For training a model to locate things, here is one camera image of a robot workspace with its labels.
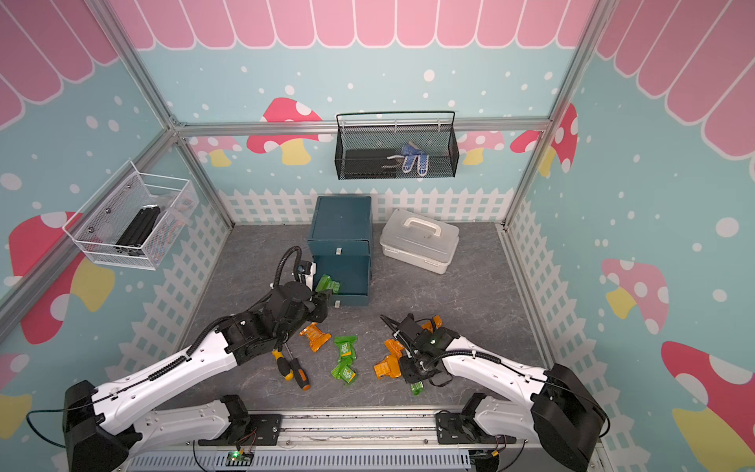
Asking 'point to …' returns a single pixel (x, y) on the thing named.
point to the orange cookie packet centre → (396, 349)
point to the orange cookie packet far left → (317, 337)
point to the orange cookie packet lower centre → (389, 368)
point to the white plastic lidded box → (419, 240)
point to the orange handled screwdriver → (298, 371)
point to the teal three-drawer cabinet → (340, 243)
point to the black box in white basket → (139, 230)
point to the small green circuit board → (239, 458)
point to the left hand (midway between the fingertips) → (321, 295)
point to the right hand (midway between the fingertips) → (409, 373)
